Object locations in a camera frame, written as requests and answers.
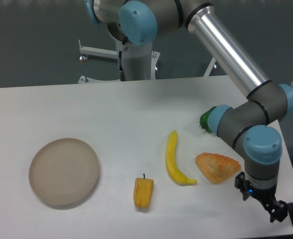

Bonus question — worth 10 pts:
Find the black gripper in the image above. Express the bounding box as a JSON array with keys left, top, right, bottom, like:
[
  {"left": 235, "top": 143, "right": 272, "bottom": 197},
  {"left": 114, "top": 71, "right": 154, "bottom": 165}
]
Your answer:
[{"left": 234, "top": 171, "right": 288, "bottom": 223}]

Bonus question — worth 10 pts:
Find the yellow banana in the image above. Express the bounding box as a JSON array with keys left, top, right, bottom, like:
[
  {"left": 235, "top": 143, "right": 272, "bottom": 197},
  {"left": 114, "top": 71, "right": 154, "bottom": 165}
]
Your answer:
[{"left": 165, "top": 130, "right": 197, "bottom": 186}]

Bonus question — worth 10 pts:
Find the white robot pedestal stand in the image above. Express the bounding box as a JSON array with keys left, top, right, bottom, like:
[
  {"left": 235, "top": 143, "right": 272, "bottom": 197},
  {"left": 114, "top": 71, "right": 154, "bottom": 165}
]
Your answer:
[{"left": 77, "top": 39, "right": 220, "bottom": 84}]

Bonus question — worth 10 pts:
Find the round beige plate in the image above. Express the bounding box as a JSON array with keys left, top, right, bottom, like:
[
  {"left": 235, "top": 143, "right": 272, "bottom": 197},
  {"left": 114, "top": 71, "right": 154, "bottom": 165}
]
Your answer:
[{"left": 28, "top": 138, "right": 99, "bottom": 207}]

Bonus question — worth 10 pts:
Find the green bell pepper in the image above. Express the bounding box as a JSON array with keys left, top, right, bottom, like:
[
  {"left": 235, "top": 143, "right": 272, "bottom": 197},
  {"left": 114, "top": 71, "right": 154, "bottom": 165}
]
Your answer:
[{"left": 199, "top": 106, "right": 216, "bottom": 133}]

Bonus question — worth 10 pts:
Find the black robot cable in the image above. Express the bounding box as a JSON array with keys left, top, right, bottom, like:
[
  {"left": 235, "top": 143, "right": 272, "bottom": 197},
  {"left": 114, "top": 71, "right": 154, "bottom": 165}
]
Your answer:
[{"left": 118, "top": 36, "right": 129, "bottom": 82}]

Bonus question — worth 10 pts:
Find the yellow bell pepper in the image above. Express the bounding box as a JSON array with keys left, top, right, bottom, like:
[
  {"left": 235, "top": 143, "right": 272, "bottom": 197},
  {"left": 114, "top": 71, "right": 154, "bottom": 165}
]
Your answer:
[{"left": 133, "top": 174, "right": 154, "bottom": 209}]

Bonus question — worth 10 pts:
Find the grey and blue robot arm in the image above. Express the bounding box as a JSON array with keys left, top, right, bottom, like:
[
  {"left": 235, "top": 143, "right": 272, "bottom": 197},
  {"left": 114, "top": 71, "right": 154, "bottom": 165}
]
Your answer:
[{"left": 84, "top": 0, "right": 293, "bottom": 222}]

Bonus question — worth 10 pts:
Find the orange pastry turnover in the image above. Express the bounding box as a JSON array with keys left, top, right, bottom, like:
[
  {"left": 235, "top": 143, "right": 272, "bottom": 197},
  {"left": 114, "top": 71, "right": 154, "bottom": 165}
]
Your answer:
[{"left": 195, "top": 153, "right": 241, "bottom": 184}]

